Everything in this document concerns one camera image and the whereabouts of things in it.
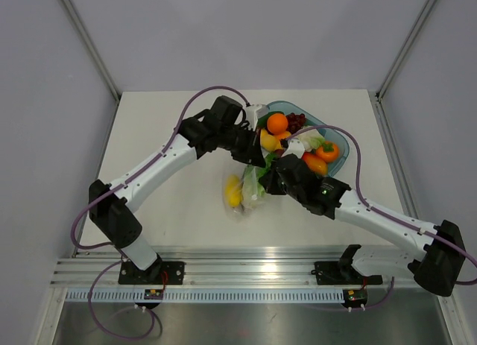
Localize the clear dotted zip bag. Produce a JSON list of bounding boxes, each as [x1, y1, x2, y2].
[[222, 165, 268, 221]]

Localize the yellow bell pepper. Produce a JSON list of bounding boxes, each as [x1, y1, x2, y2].
[[224, 174, 242, 208]]

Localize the aluminium mounting rail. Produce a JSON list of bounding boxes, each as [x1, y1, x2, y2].
[[50, 246, 455, 288]]

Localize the white slotted cable duct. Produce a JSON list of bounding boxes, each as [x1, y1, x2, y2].
[[66, 288, 344, 304]]

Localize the aluminium frame post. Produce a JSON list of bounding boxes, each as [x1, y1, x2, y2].
[[58, 0, 121, 106], [376, 0, 440, 102]]

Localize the dark red plum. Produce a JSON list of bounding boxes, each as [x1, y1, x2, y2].
[[274, 148, 284, 157]]

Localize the left aluminium frame post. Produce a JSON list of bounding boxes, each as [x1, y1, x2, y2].
[[58, 0, 121, 106]]

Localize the orange fruit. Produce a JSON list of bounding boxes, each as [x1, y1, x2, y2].
[[266, 113, 288, 135]]

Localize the white cauliflower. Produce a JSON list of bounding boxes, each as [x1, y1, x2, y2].
[[297, 129, 326, 152]]

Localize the yellow peach fruit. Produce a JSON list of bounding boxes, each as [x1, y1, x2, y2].
[[260, 133, 279, 152]]

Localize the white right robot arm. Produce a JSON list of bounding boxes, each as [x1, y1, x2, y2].
[[259, 154, 465, 297]]

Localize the green cucumber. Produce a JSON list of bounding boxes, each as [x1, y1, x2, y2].
[[257, 115, 268, 127]]

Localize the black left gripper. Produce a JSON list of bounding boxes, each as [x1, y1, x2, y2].
[[218, 124, 266, 168]]

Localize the teal plastic basket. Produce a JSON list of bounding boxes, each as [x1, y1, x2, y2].
[[267, 101, 350, 177]]

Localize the green white lettuce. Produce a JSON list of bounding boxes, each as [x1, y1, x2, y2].
[[241, 153, 278, 209]]

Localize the right aluminium frame post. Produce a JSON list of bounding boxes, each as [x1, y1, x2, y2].
[[376, 0, 440, 102]]

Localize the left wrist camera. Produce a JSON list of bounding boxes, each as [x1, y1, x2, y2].
[[245, 104, 269, 129]]

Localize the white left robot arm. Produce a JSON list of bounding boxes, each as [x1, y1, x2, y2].
[[89, 96, 265, 285]]

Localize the orange persimmon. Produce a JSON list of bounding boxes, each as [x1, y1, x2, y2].
[[315, 142, 340, 163]]

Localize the red grapes bunch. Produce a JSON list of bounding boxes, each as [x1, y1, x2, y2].
[[286, 113, 306, 134]]

